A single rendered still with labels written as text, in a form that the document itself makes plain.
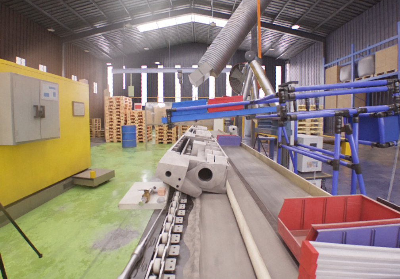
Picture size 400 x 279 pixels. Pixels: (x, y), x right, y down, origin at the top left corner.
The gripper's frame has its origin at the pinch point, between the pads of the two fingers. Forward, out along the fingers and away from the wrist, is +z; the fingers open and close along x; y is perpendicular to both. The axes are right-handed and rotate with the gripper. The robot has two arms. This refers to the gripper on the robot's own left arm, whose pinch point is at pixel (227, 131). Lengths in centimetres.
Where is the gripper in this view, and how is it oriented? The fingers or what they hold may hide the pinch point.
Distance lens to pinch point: 287.4
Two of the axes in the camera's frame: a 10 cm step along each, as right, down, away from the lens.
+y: -10.0, 0.0, 0.0
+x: 0.0, 0.6, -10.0
